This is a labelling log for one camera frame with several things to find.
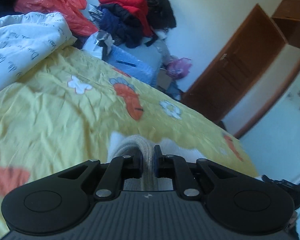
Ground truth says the white knit sweater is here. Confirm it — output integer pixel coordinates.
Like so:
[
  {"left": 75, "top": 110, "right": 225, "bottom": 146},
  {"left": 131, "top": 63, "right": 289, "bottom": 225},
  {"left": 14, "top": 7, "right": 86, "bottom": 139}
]
[{"left": 107, "top": 132, "right": 206, "bottom": 191}]

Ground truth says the dark clothes pile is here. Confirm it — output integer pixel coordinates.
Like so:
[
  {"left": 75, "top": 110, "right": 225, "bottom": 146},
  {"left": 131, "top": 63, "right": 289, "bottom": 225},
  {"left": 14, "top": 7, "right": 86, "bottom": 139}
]
[{"left": 127, "top": 0, "right": 178, "bottom": 48}]

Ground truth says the white wardrobe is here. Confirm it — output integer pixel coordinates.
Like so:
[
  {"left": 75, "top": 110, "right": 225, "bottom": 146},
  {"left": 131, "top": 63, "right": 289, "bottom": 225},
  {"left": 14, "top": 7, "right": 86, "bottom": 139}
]
[{"left": 241, "top": 73, "right": 300, "bottom": 184}]

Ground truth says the yellow carrot print bedsheet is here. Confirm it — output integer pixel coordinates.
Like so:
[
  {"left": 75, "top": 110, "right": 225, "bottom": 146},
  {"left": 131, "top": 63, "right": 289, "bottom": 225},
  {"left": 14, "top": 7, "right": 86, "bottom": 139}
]
[{"left": 0, "top": 46, "right": 258, "bottom": 238}]

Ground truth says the blue storage box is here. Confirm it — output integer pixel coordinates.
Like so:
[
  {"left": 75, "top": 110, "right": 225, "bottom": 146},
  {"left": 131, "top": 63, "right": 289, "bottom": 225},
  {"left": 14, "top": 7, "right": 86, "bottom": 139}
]
[{"left": 83, "top": 29, "right": 166, "bottom": 87}]

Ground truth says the pink plastic bag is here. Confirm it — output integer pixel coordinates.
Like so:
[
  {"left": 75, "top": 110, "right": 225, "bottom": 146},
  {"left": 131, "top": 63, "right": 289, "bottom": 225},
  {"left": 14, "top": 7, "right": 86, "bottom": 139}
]
[{"left": 166, "top": 57, "right": 192, "bottom": 80}]

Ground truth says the navy blue garment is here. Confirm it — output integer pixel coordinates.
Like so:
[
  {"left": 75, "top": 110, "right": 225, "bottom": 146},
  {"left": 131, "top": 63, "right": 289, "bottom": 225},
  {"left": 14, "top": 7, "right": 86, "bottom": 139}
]
[{"left": 99, "top": 8, "right": 143, "bottom": 48}]

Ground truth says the brown wooden door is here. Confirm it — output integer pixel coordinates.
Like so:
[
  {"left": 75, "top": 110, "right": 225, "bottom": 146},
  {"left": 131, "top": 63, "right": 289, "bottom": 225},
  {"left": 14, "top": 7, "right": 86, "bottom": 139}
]
[{"left": 181, "top": 4, "right": 286, "bottom": 123}]

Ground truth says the red jacket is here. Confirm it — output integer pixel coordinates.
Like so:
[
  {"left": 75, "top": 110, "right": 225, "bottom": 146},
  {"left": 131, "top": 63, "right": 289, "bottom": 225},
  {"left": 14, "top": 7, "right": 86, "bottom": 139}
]
[{"left": 98, "top": 0, "right": 152, "bottom": 37}]

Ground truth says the white script print quilt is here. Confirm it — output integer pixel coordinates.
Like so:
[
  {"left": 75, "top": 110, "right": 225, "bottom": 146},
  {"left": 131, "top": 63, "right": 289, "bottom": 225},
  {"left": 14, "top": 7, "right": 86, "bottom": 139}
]
[{"left": 0, "top": 12, "right": 77, "bottom": 91}]

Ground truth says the red plastic bag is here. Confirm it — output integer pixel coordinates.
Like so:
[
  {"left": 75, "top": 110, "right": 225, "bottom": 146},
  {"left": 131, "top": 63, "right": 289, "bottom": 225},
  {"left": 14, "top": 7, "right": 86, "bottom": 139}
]
[{"left": 14, "top": 0, "right": 98, "bottom": 36}]

